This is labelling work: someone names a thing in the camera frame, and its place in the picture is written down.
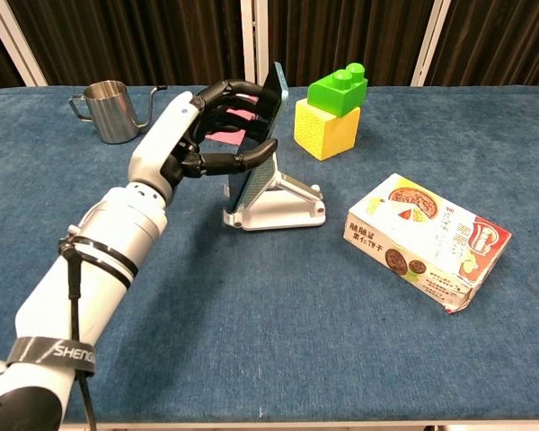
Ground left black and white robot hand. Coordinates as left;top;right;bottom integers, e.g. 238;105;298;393
128;79;279;202

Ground black smartphone with blue edge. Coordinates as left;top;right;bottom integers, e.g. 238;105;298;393
226;61;290;215

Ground white folding phone stand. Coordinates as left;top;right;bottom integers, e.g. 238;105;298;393
222;151;329;233

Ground stainless steel gooseneck pitcher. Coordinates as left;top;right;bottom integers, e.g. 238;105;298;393
67;80;169;145

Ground pink cube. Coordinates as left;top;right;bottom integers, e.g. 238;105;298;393
203;104;260;145

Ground yellow foam block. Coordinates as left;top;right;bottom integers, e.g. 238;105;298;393
293;98;362;163

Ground green studded building brick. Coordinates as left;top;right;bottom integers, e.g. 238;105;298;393
306;62;369;119

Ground blue felt table cloth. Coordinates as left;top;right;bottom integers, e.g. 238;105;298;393
0;84;539;424

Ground biscuit box with red print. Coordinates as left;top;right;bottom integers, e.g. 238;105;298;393
342;172;513;316

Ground white partition post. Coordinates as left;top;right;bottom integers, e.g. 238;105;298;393
0;0;49;87
239;0;270;87
410;0;454;88

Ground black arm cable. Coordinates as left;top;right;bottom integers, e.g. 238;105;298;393
58;240;99;431

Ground black printed velcro strap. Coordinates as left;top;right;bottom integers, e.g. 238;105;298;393
5;335;99;379

